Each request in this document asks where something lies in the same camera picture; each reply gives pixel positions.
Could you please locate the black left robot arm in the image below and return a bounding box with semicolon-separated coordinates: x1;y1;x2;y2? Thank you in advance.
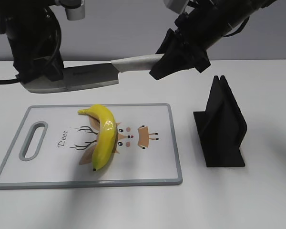
0;0;181;94

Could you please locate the black knife stand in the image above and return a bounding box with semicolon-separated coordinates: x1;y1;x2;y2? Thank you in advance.
193;75;247;167

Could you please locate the black cable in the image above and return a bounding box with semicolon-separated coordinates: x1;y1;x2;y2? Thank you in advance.
0;77;21;85

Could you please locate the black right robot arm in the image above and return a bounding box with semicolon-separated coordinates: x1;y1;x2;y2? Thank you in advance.
150;0;273;80

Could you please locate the white grey-rimmed cutting board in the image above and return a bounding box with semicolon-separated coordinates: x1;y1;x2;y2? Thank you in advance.
0;103;182;189

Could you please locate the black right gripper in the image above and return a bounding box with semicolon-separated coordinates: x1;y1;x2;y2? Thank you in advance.
149;4;211;80

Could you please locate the knife with white handle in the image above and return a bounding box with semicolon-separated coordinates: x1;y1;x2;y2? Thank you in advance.
21;54;163;94

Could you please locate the yellow plastic banana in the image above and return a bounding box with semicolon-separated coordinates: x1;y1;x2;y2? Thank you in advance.
78;104;117;171

